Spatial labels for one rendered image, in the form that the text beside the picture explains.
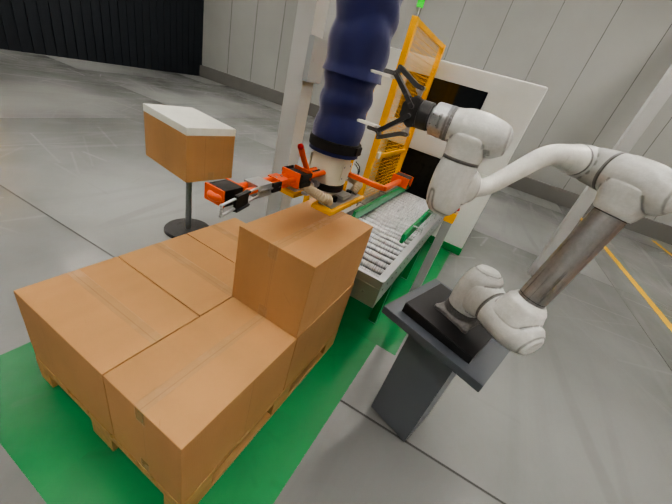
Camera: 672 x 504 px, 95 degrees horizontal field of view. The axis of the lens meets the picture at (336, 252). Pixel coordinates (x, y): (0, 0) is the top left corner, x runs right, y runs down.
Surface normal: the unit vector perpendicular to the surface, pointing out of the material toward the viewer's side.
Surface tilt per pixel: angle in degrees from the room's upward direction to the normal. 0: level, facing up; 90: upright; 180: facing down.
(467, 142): 94
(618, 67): 90
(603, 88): 90
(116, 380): 0
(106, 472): 0
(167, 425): 0
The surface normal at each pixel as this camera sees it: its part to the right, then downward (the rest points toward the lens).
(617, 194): -0.88, -0.04
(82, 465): 0.25, -0.83
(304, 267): -0.47, 0.34
